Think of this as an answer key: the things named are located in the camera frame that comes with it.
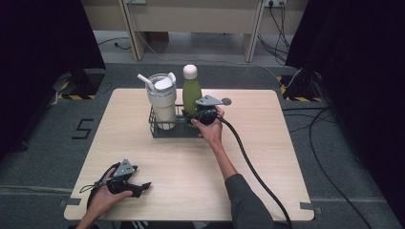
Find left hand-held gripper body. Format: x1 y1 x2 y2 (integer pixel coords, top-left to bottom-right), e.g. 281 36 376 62
107 158 139 196

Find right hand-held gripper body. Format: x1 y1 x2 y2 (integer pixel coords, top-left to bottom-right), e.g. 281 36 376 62
195 94 224 126

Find dark grey wire rack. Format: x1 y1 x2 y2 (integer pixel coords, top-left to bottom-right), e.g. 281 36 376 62
148 103 205 139

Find green bottle with white cap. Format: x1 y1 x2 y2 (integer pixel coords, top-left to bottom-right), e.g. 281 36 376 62
181 64 203 117

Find white tumbler with straw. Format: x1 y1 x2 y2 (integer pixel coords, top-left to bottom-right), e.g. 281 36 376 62
137 72 178 131

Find person's right hand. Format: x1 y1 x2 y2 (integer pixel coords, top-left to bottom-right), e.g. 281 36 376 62
190 106 225 149

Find person's left hand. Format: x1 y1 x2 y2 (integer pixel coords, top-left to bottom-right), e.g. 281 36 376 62
85 168 134 221

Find person's dark striped trousers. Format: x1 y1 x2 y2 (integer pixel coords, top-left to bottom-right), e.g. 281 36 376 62
118 220 235 229

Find black tape floor mark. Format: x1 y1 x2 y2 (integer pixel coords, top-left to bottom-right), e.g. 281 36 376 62
71 118 95 140

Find grey tape strip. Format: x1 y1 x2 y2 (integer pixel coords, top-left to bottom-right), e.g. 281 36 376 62
299 201 323 216
58 198 82 208

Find brown box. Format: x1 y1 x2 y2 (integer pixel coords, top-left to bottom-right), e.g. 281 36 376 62
147 31 170 44

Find beige desk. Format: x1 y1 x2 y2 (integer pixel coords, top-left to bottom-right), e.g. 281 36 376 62
80 0 309 63

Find black stand base striped tape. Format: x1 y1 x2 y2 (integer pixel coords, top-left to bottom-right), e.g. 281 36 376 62
56 68 107 101
276 71 323 103

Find black curtain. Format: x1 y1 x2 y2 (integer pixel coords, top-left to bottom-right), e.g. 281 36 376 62
0 0 107 165
285 0 405 222

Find left hand-held gripper cable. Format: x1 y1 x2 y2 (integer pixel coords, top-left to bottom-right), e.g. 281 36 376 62
78 162 121 212

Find hand-held gripper cable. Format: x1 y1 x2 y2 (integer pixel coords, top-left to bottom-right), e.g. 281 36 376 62
217 115 294 229
78 162 121 212

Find thin white floor cable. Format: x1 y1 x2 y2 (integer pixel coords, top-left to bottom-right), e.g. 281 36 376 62
132 30 303 90

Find right hand-held gripper cable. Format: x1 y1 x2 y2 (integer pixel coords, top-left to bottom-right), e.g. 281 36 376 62
217 115 294 229

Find bundle of black hanging cables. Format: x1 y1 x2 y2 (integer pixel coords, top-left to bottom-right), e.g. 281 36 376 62
257 2 291 66

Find short black floor cable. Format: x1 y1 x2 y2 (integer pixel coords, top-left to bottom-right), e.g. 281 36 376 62
96 36 132 52

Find long black floor cable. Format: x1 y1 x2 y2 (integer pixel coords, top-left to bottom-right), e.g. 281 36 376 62
281 106 374 229

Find white wall socket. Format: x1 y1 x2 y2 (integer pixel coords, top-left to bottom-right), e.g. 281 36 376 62
264 0 287 9

